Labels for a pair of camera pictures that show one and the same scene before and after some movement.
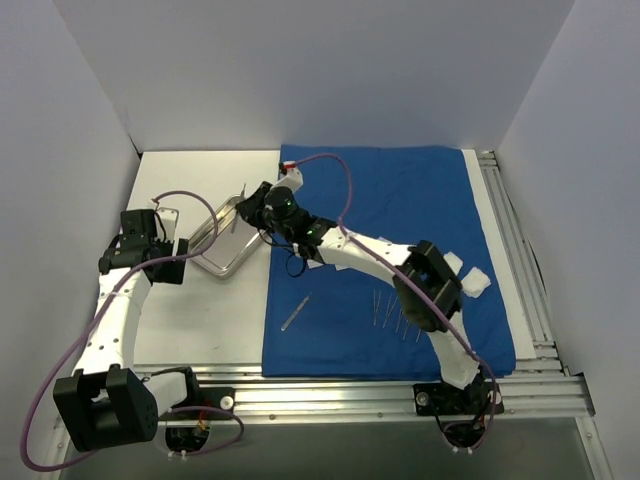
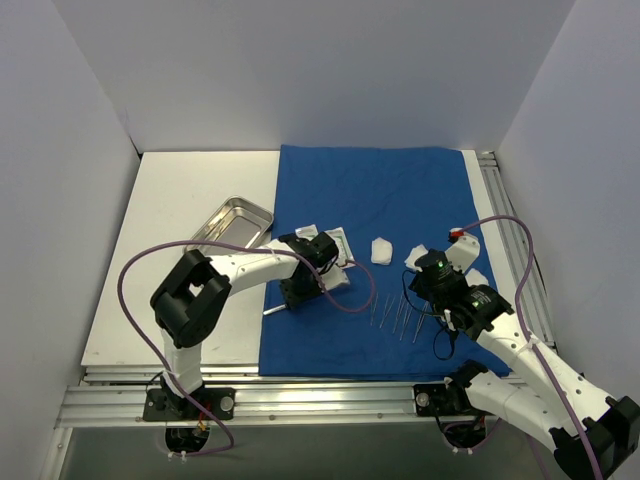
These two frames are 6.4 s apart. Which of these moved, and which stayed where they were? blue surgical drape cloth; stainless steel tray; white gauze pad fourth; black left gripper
Moved: black left gripper
Stayed: stainless steel tray; blue surgical drape cloth; white gauze pad fourth
